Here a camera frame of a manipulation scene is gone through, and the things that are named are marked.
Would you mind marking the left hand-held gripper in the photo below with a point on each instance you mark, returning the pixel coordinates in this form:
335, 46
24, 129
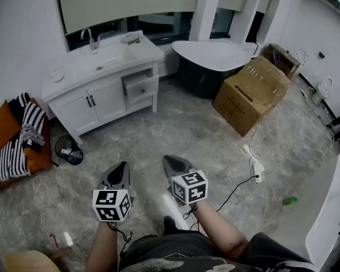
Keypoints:
110, 205

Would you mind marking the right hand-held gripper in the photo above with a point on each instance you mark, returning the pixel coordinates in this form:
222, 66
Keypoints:
190, 190

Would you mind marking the white drawer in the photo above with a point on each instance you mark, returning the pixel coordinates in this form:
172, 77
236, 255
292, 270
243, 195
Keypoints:
139, 103
141, 91

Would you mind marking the person's right forearm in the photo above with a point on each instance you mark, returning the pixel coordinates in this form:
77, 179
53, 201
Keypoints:
221, 231

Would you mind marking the person's left forearm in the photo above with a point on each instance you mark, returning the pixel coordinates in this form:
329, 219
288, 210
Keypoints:
103, 248

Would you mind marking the black mesh waste bin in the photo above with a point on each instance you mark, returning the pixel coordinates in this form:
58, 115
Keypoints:
69, 152

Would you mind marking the person's black shoe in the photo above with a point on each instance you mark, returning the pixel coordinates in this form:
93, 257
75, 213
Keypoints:
170, 225

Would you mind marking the white cabinet door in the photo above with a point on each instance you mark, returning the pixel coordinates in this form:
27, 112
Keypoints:
110, 101
73, 115

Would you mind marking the white power strip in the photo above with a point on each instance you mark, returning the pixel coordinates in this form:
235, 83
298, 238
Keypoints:
256, 170

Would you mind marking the person's black shorts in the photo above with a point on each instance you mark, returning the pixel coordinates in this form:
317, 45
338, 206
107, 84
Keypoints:
181, 251

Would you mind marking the small red tool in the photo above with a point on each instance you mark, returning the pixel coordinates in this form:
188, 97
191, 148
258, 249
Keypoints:
55, 240

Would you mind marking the large taped cardboard box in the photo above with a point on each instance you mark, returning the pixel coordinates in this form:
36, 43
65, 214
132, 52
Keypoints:
249, 95

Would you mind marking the black white striped blanket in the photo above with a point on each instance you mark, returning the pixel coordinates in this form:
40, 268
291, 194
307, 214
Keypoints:
32, 118

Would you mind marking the metal sink drain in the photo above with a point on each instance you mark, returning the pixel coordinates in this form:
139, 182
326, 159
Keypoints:
99, 68

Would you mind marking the white round plate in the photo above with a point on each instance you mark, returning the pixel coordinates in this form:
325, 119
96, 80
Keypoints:
56, 75

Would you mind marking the green plastic bottle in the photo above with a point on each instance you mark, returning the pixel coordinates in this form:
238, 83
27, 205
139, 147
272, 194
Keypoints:
289, 200

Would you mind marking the orange armchair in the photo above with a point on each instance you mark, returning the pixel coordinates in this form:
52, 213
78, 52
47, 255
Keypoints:
5, 123

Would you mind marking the dark bunch of keys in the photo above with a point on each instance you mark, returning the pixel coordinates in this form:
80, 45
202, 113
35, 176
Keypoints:
133, 42

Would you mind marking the white soap dish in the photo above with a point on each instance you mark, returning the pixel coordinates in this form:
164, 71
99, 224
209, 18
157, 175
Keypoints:
129, 37

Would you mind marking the chrome faucet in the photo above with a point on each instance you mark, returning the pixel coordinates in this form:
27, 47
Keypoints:
91, 40

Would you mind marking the dark window pane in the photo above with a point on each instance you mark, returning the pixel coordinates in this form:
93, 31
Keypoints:
158, 24

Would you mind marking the medium cardboard box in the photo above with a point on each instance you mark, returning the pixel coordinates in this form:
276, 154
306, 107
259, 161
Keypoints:
286, 59

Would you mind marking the white glossy bathtub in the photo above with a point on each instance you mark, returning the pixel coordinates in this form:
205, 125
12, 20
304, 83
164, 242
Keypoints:
328, 208

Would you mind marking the white toilet seat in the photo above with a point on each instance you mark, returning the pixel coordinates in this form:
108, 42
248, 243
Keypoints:
301, 57

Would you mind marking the white toilet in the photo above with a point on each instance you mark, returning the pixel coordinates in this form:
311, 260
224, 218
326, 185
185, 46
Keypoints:
324, 88

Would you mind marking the wide pale roller blind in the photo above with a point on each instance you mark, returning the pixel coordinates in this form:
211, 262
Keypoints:
124, 1

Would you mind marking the black wall socket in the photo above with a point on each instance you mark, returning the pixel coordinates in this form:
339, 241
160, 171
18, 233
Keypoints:
321, 55

